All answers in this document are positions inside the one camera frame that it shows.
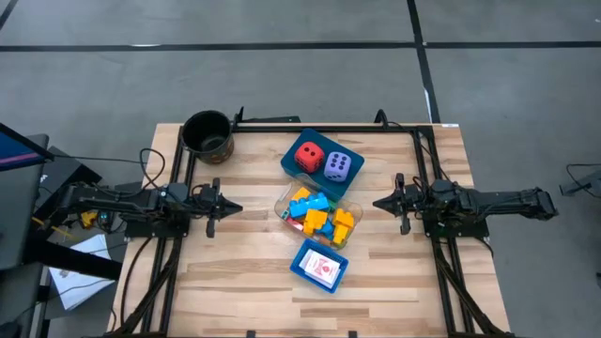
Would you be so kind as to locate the purple foam die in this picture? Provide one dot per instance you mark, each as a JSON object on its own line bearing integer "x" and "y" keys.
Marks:
{"x": 337, "y": 166}

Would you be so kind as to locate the white paper sheets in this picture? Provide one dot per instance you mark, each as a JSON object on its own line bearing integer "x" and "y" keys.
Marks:
{"x": 80, "y": 277}

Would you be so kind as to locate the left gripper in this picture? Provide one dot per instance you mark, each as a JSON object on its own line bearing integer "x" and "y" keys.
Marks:
{"x": 211, "y": 206}

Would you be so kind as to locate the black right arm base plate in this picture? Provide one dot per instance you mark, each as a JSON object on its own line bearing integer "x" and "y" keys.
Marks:
{"x": 469, "y": 230}

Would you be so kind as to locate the red foam die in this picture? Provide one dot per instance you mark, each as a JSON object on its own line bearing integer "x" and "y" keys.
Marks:
{"x": 309, "y": 157}

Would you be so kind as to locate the red playing card deck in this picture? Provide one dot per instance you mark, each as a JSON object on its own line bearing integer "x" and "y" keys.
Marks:
{"x": 304, "y": 258}
{"x": 323, "y": 270}

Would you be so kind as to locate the large blue four-stud block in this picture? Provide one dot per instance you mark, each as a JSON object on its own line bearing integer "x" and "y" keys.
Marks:
{"x": 307, "y": 205}

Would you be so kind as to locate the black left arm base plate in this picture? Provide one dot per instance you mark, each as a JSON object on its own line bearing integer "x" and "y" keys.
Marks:
{"x": 141, "y": 230}

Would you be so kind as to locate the black pumpkin face bucket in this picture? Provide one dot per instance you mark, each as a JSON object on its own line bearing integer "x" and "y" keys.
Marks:
{"x": 206, "y": 136}

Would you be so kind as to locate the black side cart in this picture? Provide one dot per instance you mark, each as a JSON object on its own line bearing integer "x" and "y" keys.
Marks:
{"x": 19, "y": 211}

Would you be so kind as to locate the black aluminium table frame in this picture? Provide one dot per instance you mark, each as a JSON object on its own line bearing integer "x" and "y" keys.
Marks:
{"x": 375, "y": 128}

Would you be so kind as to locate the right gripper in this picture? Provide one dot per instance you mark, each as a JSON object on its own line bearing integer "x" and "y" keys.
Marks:
{"x": 422, "y": 202}

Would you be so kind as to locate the light green building block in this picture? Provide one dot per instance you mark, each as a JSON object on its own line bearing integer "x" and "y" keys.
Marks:
{"x": 332, "y": 204}

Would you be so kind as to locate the blue screen monitor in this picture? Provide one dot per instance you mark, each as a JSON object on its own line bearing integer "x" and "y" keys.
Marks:
{"x": 14, "y": 152}

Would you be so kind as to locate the tan studded building block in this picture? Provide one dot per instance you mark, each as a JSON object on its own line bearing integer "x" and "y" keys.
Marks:
{"x": 325, "y": 241}

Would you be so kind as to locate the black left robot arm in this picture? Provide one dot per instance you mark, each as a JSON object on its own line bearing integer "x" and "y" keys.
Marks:
{"x": 117, "y": 202}

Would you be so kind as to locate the blue slotted plastic basket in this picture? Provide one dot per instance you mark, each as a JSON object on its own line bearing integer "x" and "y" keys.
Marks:
{"x": 342, "y": 270}

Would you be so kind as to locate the clear plastic tray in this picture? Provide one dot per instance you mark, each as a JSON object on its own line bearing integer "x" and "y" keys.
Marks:
{"x": 354, "y": 209}

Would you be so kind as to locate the teal plastic tray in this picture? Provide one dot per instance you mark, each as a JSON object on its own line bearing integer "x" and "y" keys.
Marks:
{"x": 349, "y": 183}

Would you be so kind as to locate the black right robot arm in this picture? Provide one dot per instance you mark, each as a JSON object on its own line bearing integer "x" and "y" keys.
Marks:
{"x": 507, "y": 204}

